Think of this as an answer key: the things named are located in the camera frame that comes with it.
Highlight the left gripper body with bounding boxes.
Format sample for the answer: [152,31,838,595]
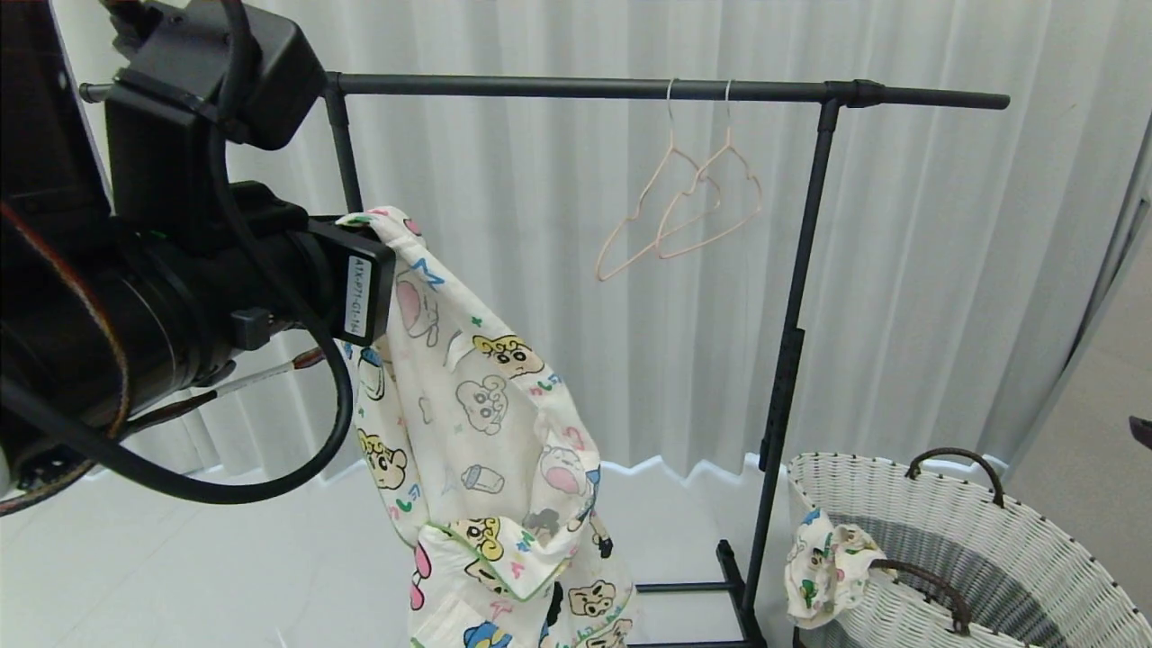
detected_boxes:
[108,180,397,397]

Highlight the cream printed shirt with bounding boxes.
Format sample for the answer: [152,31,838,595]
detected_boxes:
[337,207,636,648]

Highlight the pink clothes hanger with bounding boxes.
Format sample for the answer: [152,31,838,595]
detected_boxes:
[594,77,723,283]
[655,79,764,262]

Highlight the black clothes rack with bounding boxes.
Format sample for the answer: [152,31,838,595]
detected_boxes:
[79,72,1011,648]

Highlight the white laundry basket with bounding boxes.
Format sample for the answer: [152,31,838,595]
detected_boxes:
[787,447,1152,648]

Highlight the cream printed garment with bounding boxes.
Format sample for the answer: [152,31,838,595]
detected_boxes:
[785,508,887,629]

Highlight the white curtain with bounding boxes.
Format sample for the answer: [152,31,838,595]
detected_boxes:
[49,0,1152,482]

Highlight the black cable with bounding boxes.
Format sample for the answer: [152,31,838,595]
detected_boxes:
[0,0,354,505]

